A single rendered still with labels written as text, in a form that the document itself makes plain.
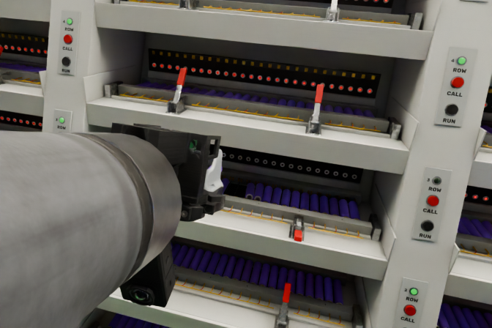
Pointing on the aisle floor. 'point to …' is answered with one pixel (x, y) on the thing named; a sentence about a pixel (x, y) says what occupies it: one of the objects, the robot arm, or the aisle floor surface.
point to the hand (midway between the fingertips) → (202, 184)
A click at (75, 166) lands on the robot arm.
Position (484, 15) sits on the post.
